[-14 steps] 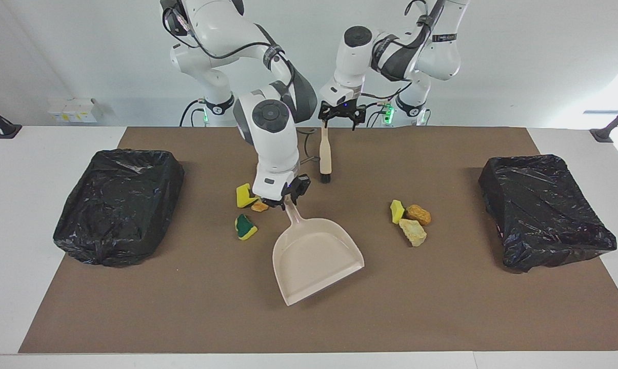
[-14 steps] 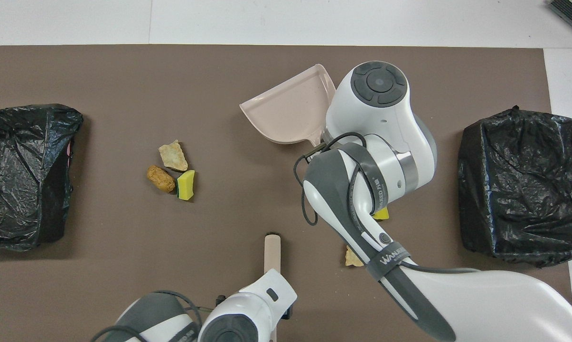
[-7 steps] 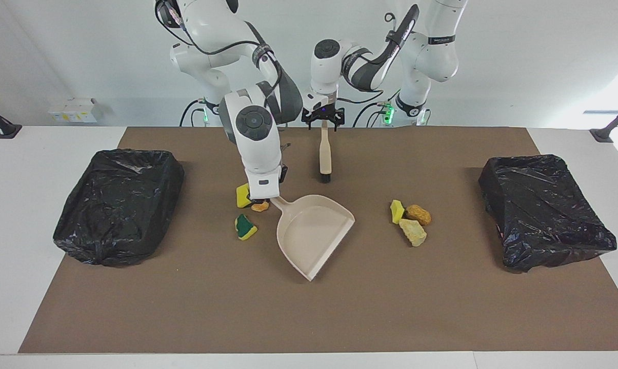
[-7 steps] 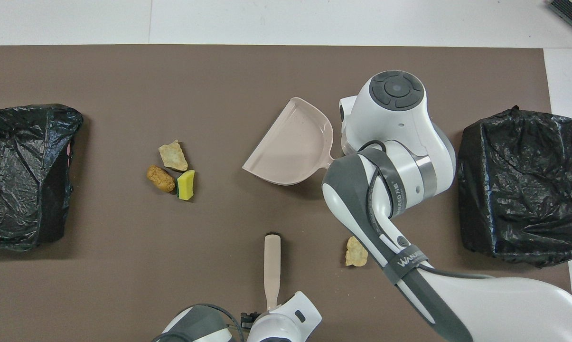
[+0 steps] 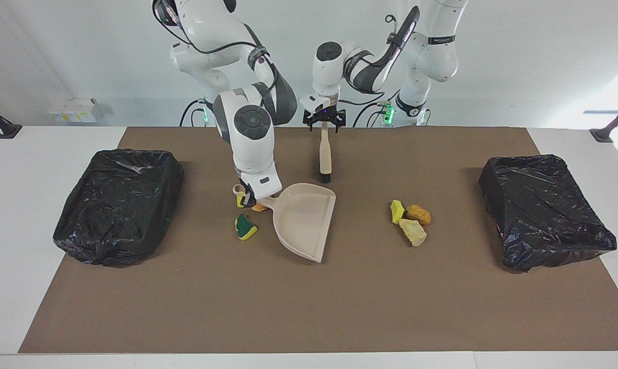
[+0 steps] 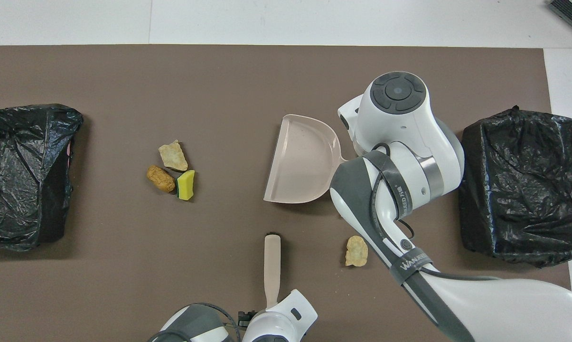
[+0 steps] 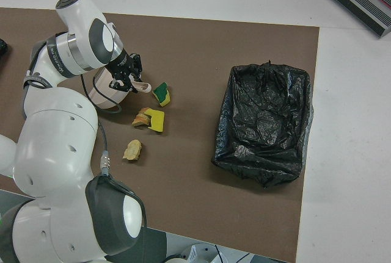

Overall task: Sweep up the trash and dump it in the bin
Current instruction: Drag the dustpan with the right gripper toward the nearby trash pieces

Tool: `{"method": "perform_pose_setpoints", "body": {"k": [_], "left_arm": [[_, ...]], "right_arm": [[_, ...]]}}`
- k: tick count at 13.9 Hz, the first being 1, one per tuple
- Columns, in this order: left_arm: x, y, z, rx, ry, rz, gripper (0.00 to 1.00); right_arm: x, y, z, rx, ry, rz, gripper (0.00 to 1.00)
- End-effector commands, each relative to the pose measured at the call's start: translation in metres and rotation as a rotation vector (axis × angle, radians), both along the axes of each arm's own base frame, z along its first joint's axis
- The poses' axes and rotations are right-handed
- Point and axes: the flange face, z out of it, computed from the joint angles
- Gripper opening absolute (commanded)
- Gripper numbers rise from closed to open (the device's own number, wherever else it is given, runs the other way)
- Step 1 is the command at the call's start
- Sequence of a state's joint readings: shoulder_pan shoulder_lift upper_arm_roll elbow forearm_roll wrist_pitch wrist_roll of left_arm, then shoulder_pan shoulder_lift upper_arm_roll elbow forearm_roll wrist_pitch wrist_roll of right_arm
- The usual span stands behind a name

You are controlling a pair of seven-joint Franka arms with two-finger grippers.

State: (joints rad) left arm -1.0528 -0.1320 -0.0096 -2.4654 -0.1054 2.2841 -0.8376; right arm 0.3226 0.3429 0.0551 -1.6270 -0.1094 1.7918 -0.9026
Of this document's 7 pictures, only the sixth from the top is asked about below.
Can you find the pale yellow sponge chunk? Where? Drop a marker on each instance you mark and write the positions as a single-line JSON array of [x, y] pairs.
[[356, 251]]

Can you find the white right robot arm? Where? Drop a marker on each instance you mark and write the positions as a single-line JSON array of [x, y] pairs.
[[399, 118]]

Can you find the beige hand brush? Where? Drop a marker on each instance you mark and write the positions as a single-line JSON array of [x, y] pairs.
[[272, 266]]

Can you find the brown table mat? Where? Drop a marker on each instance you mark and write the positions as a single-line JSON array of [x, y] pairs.
[[124, 85]]

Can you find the orange-brown sponge chunk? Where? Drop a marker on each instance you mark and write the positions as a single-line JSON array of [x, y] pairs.
[[161, 178]]

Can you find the small yellow sponge wedge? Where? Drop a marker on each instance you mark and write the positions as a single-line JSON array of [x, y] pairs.
[[187, 186]]

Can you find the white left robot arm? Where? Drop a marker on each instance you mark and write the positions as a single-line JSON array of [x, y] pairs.
[[281, 323]]

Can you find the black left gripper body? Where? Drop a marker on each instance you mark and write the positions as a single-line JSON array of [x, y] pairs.
[[247, 318]]

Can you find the black bag-lined bin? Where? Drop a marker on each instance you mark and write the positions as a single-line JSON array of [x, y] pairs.
[[20, 180], [523, 190]]

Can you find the beige plastic dustpan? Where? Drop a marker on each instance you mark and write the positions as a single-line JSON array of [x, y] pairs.
[[300, 161]]

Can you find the cream sponge chunk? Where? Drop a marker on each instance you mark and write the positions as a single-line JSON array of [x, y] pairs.
[[173, 156]]

